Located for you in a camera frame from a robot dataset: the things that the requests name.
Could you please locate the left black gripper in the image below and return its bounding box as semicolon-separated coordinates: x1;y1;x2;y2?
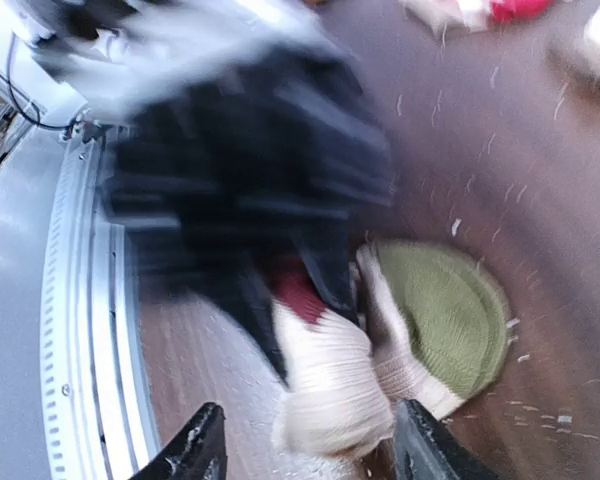
99;44;393;385

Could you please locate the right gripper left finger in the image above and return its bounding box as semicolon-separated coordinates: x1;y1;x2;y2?
130;402;228;480

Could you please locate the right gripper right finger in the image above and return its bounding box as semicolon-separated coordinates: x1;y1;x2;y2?
393;399;499;480

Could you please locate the beige striped maroon sock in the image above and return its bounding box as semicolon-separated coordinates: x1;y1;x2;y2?
271;241;511;458

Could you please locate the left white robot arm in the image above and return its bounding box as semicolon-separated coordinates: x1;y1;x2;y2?
12;1;392;378

